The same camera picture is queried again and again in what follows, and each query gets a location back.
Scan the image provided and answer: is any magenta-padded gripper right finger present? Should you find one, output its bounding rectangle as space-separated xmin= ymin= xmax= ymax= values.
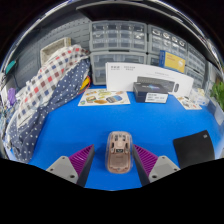
xmin=132 ymin=144 xmax=181 ymax=187

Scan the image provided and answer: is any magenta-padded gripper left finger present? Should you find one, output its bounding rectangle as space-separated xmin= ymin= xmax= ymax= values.
xmin=45 ymin=144 xmax=96 ymax=188

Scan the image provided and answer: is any transparent pink computer mouse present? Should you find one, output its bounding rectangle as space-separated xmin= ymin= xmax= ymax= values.
xmin=105 ymin=130 xmax=134 ymax=174

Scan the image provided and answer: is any black mouse pad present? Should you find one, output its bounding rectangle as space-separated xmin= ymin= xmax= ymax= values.
xmin=173 ymin=129 xmax=216 ymax=169

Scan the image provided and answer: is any navy polka-dot cloth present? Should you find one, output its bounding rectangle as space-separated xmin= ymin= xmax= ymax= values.
xmin=4 ymin=58 xmax=92 ymax=164

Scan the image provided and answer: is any colourful picture sheet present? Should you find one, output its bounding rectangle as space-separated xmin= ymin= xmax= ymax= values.
xmin=174 ymin=94 xmax=203 ymax=111
xmin=77 ymin=88 xmax=132 ymax=108

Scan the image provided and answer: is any small black box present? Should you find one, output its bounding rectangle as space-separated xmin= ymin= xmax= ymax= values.
xmin=132 ymin=81 xmax=170 ymax=104

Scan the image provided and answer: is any white blue tissue box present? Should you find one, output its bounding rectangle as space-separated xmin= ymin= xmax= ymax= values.
xmin=189 ymin=87 xmax=210 ymax=107

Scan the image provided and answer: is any red blue plaid cloth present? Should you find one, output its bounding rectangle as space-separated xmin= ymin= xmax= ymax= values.
xmin=14 ymin=44 xmax=91 ymax=129

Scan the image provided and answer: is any potted green plant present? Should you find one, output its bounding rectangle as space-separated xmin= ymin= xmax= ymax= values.
xmin=209 ymin=81 xmax=224 ymax=112

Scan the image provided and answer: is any white keyboard box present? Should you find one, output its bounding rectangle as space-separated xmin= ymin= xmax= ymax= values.
xmin=105 ymin=62 xmax=195 ymax=98

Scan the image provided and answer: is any yellow blue box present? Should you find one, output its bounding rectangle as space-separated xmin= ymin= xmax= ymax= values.
xmin=158 ymin=49 xmax=187 ymax=74

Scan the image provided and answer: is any beige framed tray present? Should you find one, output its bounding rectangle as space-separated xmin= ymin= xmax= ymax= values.
xmin=39 ymin=37 xmax=72 ymax=64

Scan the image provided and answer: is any dark shelf unit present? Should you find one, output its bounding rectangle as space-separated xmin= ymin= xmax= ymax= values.
xmin=75 ymin=0 xmax=214 ymax=38

